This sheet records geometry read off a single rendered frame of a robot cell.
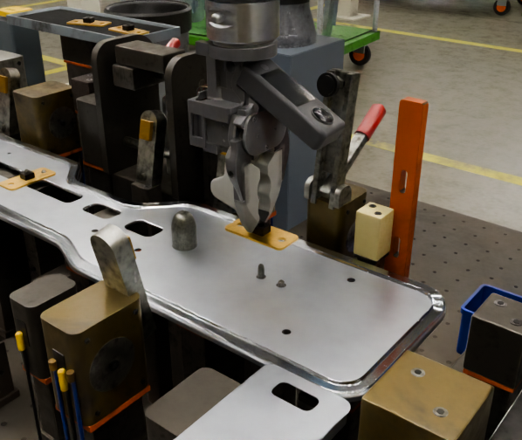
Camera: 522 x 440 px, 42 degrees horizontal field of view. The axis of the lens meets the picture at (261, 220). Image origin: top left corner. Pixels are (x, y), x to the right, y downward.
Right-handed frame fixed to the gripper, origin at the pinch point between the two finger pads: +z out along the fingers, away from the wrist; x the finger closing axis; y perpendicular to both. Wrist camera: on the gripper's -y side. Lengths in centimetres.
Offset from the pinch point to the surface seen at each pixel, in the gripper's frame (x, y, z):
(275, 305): 3.6, -4.8, 7.8
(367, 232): -10.8, -7.8, 3.7
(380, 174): -246, 114, 106
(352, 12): -599, 347, 96
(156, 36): -34, 51, -9
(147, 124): -12.9, 32.0, -1.5
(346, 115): -14.8, -1.9, -8.9
